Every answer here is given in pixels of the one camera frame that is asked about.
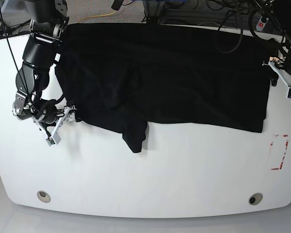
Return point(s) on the white power strip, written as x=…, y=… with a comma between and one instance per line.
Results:
x=261, y=23

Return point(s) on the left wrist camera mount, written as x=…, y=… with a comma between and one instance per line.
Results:
x=277, y=65

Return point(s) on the black box under table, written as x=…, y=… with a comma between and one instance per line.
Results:
x=156, y=20

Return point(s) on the right table grommet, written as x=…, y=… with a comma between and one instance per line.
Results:
x=255, y=199

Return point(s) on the black T-shirt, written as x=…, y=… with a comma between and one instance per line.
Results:
x=121, y=76

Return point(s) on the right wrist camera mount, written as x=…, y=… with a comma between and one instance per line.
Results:
x=50, y=130

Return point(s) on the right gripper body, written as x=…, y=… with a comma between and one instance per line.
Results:
x=46, y=111

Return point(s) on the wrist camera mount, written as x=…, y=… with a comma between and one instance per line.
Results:
x=50, y=130
x=277, y=65

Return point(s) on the table grommet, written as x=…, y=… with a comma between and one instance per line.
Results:
x=255, y=199
x=43, y=196

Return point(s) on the red tape marking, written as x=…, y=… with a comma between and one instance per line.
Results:
x=277, y=152

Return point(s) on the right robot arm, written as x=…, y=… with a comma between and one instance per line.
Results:
x=47, y=26

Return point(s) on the left table grommet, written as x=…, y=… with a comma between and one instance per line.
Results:
x=43, y=196

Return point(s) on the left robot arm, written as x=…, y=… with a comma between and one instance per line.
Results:
x=282, y=12

